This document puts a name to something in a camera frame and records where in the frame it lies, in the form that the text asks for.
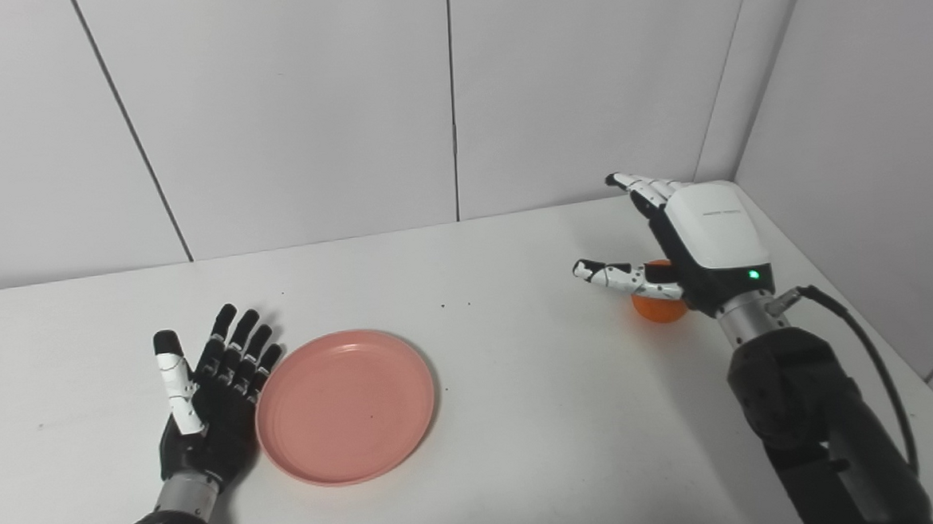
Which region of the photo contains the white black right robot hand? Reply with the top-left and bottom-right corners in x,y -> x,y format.
568,165 -> 778,325

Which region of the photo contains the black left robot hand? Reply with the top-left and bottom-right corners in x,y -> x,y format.
151,301 -> 292,496

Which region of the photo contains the orange fruit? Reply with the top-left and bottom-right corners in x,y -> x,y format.
629,258 -> 690,325

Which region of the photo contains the pink plastic plate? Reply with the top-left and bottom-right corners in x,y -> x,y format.
250,325 -> 441,491

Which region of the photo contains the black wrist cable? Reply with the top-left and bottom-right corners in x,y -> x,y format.
763,279 -> 923,483

